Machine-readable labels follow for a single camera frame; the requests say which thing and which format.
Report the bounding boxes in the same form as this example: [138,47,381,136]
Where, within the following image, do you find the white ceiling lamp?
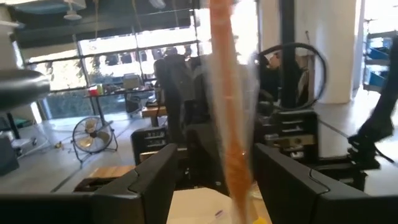
[63,2,83,22]

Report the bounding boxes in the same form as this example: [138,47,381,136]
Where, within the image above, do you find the orange toothbrush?
[205,0,261,224]

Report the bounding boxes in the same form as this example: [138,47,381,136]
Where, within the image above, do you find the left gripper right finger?
[252,142,398,224]

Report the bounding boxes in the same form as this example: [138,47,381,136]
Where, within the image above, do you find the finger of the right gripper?
[180,123,230,194]
[254,116,274,146]

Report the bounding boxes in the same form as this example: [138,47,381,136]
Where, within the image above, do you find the wooden side table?
[141,105,169,127]

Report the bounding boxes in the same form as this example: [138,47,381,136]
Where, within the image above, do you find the white plastic bin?
[166,187,237,224]

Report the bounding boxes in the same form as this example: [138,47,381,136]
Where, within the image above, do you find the beige box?
[122,73,141,91]

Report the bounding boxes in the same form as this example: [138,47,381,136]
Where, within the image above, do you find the black floor fan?
[71,114,119,165]

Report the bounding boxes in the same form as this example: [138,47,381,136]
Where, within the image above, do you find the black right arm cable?
[257,42,328,111]

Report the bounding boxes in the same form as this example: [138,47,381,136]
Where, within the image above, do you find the shelf with blue bins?
[362,29,398,93]

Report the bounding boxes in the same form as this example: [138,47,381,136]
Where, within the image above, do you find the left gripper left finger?
[0,142,178,224]

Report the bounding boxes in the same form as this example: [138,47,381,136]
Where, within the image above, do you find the dark grey rounded object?
[0,68,51,112]

